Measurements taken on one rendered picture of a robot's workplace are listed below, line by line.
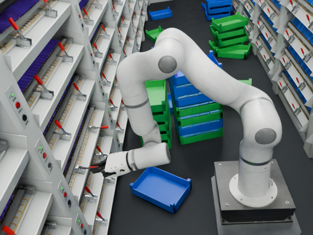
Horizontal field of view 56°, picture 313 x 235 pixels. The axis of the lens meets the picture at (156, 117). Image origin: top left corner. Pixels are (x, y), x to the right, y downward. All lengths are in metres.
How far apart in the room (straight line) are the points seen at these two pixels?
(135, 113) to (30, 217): 0.45
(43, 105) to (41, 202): 0.31
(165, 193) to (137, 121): 0.82
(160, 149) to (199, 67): 0.37
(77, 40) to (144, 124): 0.59
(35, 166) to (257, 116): 0.70
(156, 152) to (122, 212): 0.70
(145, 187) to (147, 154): 0.70
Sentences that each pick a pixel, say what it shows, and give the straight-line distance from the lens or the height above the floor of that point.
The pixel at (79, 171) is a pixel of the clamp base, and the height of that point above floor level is 0.53.
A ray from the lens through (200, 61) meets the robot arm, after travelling 0.96.
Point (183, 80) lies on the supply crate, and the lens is 1.76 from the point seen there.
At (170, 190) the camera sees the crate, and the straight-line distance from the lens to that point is 1.79.
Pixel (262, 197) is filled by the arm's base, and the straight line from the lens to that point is 1.28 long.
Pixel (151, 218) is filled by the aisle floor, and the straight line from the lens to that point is 1.70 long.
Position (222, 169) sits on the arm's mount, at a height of 0.36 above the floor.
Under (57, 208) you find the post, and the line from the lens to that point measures 1.09.
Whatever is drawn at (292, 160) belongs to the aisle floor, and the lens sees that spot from 1.99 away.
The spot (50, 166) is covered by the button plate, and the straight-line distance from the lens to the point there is 1.00.
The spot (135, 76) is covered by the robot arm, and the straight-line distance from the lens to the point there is 0.95.
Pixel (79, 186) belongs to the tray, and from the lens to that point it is 1.26.
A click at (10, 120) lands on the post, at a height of 0.99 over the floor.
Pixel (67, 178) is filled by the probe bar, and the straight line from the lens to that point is 1.26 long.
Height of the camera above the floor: 1.40
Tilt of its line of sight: 37 degrees down
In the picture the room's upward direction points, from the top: 11 degrees counter-clockwise
